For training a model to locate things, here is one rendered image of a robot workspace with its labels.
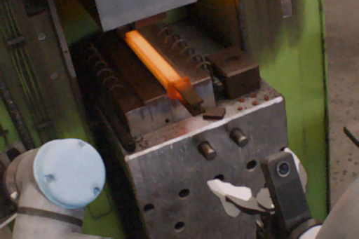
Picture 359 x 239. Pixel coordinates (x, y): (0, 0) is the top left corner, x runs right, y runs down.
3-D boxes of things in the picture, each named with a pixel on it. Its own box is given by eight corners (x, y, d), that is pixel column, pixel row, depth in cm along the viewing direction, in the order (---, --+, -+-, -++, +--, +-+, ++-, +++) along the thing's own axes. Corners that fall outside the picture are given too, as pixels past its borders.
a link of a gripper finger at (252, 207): (221, 207, 89) (272, 221, 84) (220, 200, 88) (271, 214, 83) (235, 188, 92) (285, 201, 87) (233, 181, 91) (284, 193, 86)
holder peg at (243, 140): (249, 145, 122) (248, 135, 121) (238, 150, 122) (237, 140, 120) (241, 136, 126) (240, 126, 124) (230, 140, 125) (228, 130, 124)
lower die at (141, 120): (215, 106, 127) (210, 73, 122) (132, 138, 122) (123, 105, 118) (151, 40, 161) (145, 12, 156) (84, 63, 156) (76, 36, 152)
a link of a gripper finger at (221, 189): (203, 214, 95) (252, 228, 90) (198, 188, 91) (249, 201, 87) (212, 202, 97) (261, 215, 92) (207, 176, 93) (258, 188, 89)
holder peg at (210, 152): (218, 158, 121) (216, 148, 119) (206, 163, 120) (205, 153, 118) (210, 148, 124) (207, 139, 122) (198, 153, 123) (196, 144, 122)
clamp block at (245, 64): (263, 87, 130) (260, 63, 126) (230, 101, 128) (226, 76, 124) (238, 67, 139) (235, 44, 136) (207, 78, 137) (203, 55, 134)
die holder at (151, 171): (295, 235, 149) (285, 96, 125) (166, 294, 140) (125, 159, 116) (208, 134, 195) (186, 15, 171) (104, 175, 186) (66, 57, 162)
